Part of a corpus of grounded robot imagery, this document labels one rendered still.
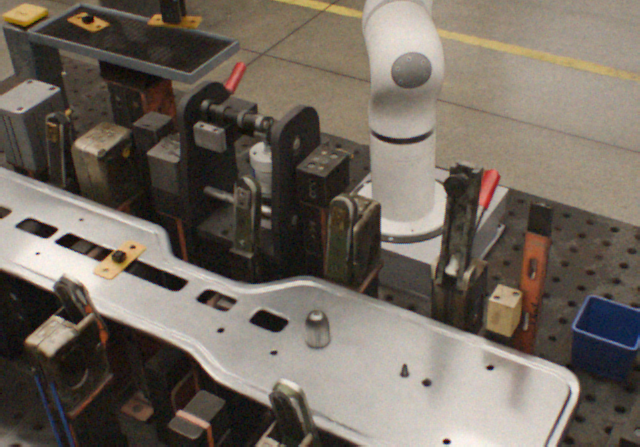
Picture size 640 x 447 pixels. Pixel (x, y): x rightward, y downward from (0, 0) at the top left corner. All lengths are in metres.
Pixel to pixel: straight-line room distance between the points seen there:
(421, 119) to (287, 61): 2.46
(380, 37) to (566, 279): 0.61
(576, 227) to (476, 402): 0.83
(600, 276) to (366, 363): 0.73
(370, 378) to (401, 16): 0.62
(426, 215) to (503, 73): 2.24
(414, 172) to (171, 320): 0.59
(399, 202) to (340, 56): 2.40
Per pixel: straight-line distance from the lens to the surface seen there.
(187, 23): 1.49
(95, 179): 1.48
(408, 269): 1.64
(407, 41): 1.42
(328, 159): 1.29
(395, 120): 1.55
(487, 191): 1.20
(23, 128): 1.56
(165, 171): 1.42
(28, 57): 1.77
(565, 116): 3.61
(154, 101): 1.61
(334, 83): 3.79
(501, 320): 1.16
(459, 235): 1.15
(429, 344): 1.17
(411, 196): 1.64
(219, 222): 1.44
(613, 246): 1.85
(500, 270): 1.75
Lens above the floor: 1.84
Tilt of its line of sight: 37 degrees down
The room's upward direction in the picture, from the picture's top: 3 degrees counter-clockwise
